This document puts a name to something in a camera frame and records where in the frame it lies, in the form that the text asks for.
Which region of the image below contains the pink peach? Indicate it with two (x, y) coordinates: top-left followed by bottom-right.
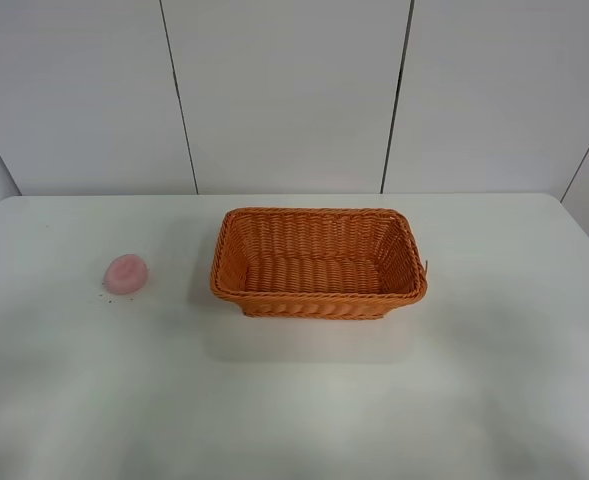
(103, 254), (148, 295)

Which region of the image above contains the orange wicker basket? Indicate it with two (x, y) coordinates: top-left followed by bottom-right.
(210, 207), (428, 320)

